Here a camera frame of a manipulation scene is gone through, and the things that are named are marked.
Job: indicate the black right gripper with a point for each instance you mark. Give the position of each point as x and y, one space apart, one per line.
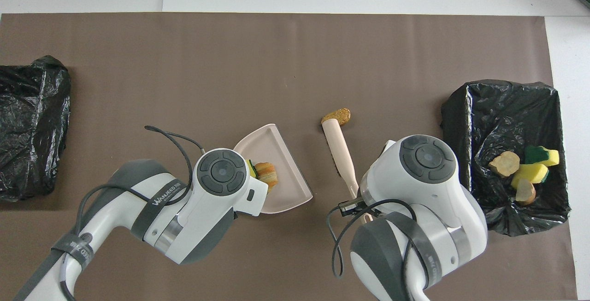
352 208

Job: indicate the beige hand brush black bristles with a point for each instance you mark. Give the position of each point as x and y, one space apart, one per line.
341 153

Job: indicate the beige plastic dustpan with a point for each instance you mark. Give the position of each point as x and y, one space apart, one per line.
290 185

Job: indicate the orange striped croissant toy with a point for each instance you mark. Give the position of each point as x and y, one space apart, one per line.
267 172
525 193

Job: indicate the brown oblong bread toy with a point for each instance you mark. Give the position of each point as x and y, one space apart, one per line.
341 115

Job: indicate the small yellow green sponge piece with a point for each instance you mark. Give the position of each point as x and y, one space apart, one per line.
253 169

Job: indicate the pale sliced bread toy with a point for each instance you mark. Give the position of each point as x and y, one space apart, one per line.
504 163

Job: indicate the notched yellow sponge piece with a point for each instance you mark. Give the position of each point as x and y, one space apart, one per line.
530 173

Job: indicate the green topped yellow sponge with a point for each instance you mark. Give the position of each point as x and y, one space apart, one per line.
537 155

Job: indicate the bin lined with black bag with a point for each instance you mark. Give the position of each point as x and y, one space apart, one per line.
484 121
27 130

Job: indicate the brown paper table mat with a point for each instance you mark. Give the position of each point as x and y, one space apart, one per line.
184 61

